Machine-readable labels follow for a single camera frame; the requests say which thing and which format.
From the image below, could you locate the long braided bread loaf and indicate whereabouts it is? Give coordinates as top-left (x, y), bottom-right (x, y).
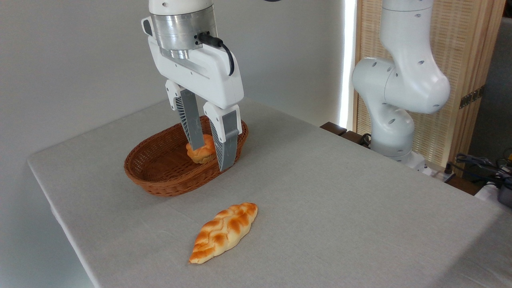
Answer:
top-left (188, 202), bottom-right (259, 265)

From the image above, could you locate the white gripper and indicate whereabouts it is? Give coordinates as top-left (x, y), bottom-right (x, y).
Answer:
top-left (147, 35), bottom-right (245, 172)

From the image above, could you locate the bamboo folding screen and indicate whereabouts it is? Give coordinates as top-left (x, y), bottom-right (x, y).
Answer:
top-left (354, 0), bottom-right (507, 169)

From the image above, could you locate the small round bread roll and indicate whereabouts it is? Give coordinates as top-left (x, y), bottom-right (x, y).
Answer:
top-left (186, 134), bottom-right (217, 165)

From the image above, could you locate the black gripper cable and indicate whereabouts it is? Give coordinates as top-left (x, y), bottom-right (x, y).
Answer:
top-left (196, 32), bottom-right (236, 77)

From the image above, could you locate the black cable bundle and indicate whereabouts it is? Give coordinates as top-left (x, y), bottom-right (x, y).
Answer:
top-left (445, 148), bottom-right (512, 189)

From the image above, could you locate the white power strip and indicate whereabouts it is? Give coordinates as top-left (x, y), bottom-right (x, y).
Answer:
top-left (420, 164), bottom-right (457, 183)

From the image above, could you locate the dark metal screen hinge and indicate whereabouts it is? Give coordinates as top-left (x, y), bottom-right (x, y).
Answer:
top-left (459, 86), bottom-right (486, 110)

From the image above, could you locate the brown wicker basket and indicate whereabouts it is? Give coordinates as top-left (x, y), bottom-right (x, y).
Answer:
top-left (124, 115), bottom-right (249, 197)

